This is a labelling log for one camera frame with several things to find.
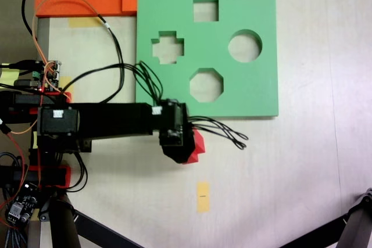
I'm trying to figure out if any red cross columnar block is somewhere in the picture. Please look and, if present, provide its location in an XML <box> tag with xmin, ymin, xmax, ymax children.
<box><xmin>183</xmin><ymin>130</ymin><xmax>206</xmax><ymax>165</ymax></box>

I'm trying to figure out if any small yellow tape square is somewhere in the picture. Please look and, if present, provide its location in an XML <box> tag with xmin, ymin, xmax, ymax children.
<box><xmin>59</xmin><ymin>76</ymin><xmax>73</xmax><ymax>90</ymax></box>

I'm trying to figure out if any black tripod strut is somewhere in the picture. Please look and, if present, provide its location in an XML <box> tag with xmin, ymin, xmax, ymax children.
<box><xmin>71</xmin><ymin>209</ymin><xmax>146</xmax><ymax>248</ymax></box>
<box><xmin>277</xmin><ymin>218</ymin><xmax>349</xmax><ymax>248</ymax></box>

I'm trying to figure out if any green motor controller board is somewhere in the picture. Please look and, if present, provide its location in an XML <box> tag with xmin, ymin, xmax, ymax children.
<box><xmin>34</xmin><ymin>59</ymin><xmax>64</xmax><ymax>92</ymax></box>

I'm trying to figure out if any black base wire loop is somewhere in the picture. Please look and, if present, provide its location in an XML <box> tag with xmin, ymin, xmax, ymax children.
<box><xmin>66</xmin><ymin>152</ymin><xmax>89</xmax><ymax>193</ymax></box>

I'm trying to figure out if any yellow tape marker with line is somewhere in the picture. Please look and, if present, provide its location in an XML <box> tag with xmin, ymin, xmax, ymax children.
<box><xmin>196</xmin><ymin>181</ymin><xmax>210</xmax><ymax>214</ymax></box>

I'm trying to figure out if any wide yellow tape strip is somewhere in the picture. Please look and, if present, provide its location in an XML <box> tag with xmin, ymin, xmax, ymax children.
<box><xmin>68</xmin><ymin>17</ymin><xmax>103</xmax><ymax>28</ymax></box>

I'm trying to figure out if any black tripod leg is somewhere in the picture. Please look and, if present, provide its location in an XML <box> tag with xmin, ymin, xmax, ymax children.
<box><xmin>39</xmin><ymin>194</ymin><xmax>81</xmax><ymax>248</ymax></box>
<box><xmin>335</xmin><ymin>186</ymin><xmax>372</xmax><ymax>248</ymax></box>

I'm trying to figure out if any black table clamp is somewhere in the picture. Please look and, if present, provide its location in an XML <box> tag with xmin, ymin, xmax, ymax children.
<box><xmin>0</xmin><ymin>90</ymin><xmax>69</xmax><ymax>108</ymax></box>
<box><xmin>0</xmin><ymin>165</ymin><xmax>66</xmax><ymax>187</ymax></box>

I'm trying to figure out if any black forearm wire bundle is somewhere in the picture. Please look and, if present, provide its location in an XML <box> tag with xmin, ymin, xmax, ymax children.
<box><xmin>62</xmin><ymin>60</ymin><xmax>163</xmax><ymax>110</ymax></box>

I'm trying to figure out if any small black circuit board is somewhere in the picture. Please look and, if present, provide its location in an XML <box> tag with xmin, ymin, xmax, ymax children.
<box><xmin>3</xmin><ymin>182</ymin><xmax>39</xmax><ymax>227</ymax></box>

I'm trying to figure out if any long black wire bundle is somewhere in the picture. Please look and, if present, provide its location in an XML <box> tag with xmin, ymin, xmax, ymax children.
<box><xmin>97</xmin><ymin>14</ymin><xmax>126</xmax><ymax>104</ymax></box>

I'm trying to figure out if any green shape sorter board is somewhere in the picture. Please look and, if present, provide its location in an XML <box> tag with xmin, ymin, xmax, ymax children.
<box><xmin>135</xmin><ymin>0</ymin><xmax>280</xmax><ymax>120</ymax></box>

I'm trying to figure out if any yellow sticky note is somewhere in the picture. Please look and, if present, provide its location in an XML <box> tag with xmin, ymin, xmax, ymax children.
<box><xmin>0</xmin><ymin>67</ymin><xmax>20</xmax><ymax>86</ymax></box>

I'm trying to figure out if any black gripper wire loop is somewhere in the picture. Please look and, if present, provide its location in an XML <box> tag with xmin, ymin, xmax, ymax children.
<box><xmin>185</xmin><ymin>115</ymin><xmax>249</xmax><ymax>150</ymax></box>

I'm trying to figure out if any black USB cable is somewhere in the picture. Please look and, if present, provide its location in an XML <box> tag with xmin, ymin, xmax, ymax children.
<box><xmin>0</xmin><ymin>60</ymin><xmax>39</xmax><ymax>71</ymax></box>

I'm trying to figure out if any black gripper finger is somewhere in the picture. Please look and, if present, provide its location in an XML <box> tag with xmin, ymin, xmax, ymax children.
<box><xmin>161</xmin><ymin>127</ymin><xmax>196</xmax><ymax>164</ymax></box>

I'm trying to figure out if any braided black white cable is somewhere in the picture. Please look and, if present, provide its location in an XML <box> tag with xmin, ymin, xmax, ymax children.
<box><xmin>0</xmin><ymin>227</ymin><xmax>29</xmax><ymax>248</ymax></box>

